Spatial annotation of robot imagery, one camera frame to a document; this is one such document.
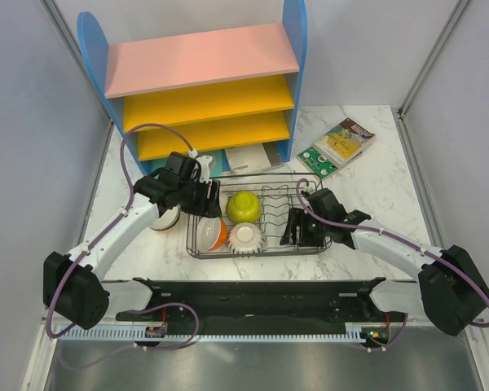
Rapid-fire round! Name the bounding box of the orange bowl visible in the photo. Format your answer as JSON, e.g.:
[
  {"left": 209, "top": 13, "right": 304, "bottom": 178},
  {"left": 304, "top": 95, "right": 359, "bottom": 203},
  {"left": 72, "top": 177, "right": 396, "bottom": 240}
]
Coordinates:
[{"left": 196, "top": 217, "right": 228, "bottom": 253}]

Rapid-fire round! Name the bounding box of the white cable duct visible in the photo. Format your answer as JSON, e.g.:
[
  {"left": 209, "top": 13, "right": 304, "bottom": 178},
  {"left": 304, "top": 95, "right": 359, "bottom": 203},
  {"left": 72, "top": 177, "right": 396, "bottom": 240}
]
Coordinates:
[{"left": 60, "top": 324, "right": 386, "bottom": 343}]

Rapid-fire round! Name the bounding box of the grey wire dish rack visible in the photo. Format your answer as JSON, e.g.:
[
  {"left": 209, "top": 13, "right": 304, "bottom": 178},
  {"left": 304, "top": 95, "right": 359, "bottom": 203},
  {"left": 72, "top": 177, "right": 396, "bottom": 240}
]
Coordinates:
[{"left": 185, "top": 172, "right": 332, "bottom": 260}]

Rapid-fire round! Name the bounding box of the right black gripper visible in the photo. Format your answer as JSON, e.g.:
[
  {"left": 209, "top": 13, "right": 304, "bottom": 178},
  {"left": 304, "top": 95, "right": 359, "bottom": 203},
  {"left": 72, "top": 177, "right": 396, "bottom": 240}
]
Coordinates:
[{"left": 280, "top": 207, "right": 329, "bottom": 247}]

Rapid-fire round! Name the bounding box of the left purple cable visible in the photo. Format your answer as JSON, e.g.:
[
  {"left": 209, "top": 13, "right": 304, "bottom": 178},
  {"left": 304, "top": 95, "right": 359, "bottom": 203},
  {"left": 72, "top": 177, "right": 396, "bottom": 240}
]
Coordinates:
[{"left": 44, "top": 122, "right": 200, "bottom": 370}]

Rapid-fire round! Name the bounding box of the beige bird pattern bowl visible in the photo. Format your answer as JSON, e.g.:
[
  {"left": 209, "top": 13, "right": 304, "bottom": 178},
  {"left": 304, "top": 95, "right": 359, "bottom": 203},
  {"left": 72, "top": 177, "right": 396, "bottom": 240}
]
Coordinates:
[{"left": 149, "top": 218, "right": 178, "bottom": 231}]

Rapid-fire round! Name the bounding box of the colourful wooden shelf unit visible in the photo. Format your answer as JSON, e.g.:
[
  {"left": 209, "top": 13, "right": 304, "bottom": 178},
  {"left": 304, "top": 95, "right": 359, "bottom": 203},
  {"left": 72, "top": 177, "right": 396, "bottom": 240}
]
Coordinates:
[{"left": 77, "top": 1, "right": 308, "bottom": 174}]

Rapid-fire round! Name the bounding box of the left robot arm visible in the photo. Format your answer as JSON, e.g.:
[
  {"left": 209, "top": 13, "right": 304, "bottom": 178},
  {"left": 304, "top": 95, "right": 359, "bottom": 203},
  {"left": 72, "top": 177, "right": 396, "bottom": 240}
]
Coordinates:
[{"left": 42, "top": 152, "right": 222, "bottom": 330}]

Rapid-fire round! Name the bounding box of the white teal leaf bowl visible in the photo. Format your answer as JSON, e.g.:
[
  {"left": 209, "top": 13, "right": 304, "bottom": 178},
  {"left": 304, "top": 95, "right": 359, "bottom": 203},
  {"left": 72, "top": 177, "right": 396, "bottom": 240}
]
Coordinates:
[{"left": 228, "top": 222, "right": 264, "bottom": 254}]

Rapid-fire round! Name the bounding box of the green cover booklet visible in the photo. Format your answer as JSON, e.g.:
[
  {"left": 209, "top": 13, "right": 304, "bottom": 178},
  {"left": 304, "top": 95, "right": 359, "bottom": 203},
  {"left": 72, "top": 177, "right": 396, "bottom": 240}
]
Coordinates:
[{"left": 297, "top": 147, "right": 338, "bottom": 179}]

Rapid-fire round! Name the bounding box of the lime green bowl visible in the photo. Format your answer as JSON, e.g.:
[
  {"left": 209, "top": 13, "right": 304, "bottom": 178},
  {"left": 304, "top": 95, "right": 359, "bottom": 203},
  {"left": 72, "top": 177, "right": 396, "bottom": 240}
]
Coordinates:
[{"left": 227, "top": 191, "right": 262, "bottom": 224}]

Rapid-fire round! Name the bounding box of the teal folder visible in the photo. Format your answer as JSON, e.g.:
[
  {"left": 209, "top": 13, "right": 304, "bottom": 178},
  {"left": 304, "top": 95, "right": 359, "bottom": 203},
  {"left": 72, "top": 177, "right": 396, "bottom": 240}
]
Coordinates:
[{"left": 151, "top": 150, "right": 228, "bottom": 178}]

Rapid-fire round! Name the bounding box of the yellow cover paperback book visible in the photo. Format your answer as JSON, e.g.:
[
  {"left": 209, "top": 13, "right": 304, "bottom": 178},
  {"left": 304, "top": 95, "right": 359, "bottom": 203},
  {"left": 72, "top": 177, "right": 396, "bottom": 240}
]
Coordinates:
[{"left": 313, "top": 118, "right": 376, "bottom": 169}]

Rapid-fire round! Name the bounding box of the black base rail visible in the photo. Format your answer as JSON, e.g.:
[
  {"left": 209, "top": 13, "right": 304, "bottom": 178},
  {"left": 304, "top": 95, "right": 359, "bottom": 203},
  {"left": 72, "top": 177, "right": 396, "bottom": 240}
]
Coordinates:
[{"left": 116, "top": 279, "right": 404, "bottom": 336}]

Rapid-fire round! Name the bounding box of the white grey manual booklet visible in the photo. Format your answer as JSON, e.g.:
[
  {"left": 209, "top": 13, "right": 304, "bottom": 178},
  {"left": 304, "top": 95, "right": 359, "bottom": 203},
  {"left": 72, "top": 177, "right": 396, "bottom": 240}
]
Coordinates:
[{"left": 225, "top": 143, "right": 284, "bottom": 175}]

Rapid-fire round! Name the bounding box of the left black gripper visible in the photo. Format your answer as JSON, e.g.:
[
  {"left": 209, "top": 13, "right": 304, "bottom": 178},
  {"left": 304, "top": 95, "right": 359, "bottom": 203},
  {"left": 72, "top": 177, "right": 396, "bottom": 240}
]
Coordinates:
[{"left": 178, "top": 176, "right": 222, "bottom": 219}]

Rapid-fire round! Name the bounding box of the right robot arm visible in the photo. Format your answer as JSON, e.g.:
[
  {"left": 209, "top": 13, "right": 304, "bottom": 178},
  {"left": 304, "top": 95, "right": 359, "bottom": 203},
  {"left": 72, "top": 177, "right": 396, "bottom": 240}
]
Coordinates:
[{"left": 295, "top": 180, "right": 489, "bottom": 336}]

